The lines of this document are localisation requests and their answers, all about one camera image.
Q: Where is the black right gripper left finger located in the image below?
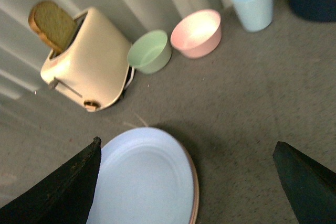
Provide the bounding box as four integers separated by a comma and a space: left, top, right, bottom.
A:
1, 137, 101, 223

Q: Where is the pink bowl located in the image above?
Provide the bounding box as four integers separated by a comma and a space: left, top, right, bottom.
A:
170, 9, 222, 59

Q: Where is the green bowl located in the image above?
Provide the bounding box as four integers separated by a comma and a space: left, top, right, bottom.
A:
127, 30, 172, 74

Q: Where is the white toaster power cable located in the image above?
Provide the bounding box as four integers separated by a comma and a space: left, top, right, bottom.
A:
123, 64, 135, 90

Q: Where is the light blue cup right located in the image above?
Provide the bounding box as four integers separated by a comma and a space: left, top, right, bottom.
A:
231, 0, 274, 32

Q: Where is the light blue plate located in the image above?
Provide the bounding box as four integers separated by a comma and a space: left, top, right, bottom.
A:
87, 127, 193, 223

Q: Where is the cream white toaster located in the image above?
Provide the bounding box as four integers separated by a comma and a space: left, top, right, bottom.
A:
40, 7, 132, 112

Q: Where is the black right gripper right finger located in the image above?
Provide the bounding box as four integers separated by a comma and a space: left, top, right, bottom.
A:
272, 142, 335, 223

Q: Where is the pink plate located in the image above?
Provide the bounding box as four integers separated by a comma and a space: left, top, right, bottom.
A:
180, 144, 200, 224

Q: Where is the brown bread slice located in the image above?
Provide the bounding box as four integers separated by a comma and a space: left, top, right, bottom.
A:
28, 0, 78, 54

